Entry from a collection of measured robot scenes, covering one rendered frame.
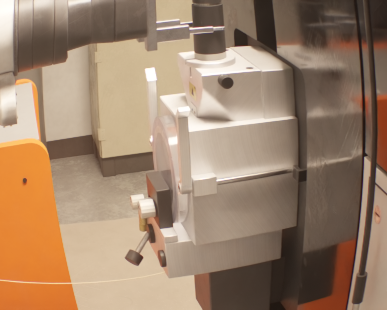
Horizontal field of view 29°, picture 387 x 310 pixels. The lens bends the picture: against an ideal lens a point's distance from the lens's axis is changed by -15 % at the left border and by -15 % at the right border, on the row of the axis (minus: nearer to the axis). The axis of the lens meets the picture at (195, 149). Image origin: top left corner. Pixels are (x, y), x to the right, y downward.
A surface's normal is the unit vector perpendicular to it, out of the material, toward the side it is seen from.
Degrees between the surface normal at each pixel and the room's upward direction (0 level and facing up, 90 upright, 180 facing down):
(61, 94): 90
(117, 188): 0
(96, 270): 0
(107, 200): 0
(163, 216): 90
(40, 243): 90
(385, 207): 90
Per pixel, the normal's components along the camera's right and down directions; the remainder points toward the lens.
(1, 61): 0.25, 0.68
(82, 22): 0.43, 0.28
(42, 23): 0.23, 0.13
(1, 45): 0.25, 0.40
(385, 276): -0.97, 0.13
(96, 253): -0.05, -0.94
